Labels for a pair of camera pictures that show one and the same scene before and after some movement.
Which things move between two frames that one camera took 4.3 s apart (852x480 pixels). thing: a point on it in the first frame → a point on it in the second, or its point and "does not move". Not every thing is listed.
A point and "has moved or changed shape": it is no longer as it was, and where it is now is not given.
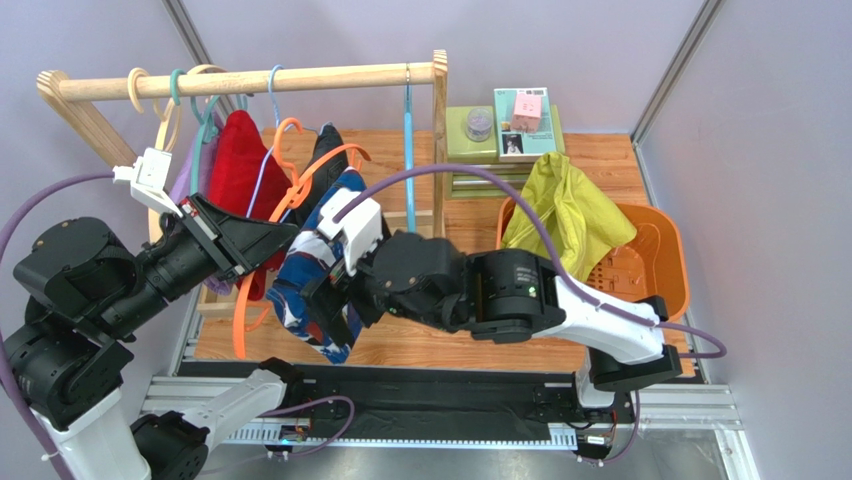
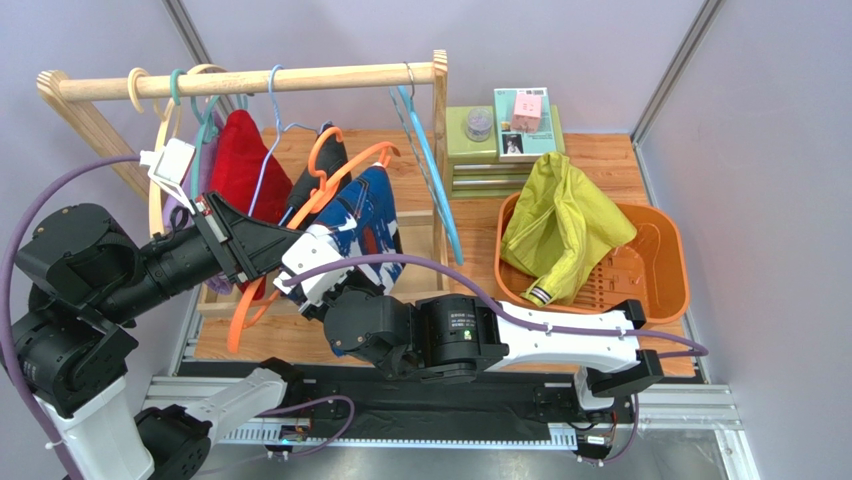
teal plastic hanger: x=205 y=125 does not move
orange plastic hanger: x=295 y=180 has moved or changed shape
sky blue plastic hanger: x=410 y=148 → x=425 y=167
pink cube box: x=527 y=113 does not move
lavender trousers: x=192 y=180 does not move
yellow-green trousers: x=561 y=209 does not move
